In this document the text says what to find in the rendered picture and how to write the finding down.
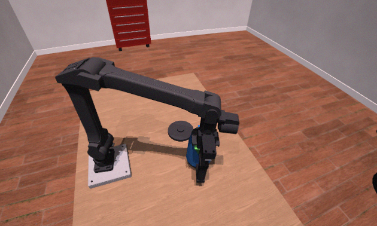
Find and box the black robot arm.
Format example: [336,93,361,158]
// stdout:
[55,57,239,173]

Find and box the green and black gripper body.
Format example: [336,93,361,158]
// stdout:
[191,127,220,149]

